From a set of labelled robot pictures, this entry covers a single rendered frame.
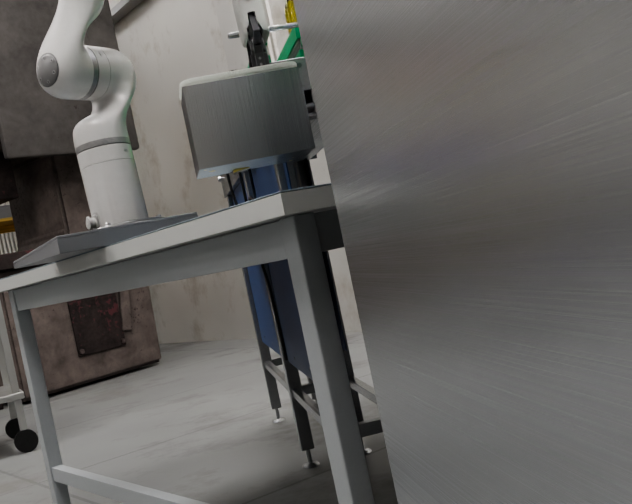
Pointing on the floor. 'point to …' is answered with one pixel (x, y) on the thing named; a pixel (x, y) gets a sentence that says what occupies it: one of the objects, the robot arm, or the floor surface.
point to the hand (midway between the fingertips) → (259, 68)
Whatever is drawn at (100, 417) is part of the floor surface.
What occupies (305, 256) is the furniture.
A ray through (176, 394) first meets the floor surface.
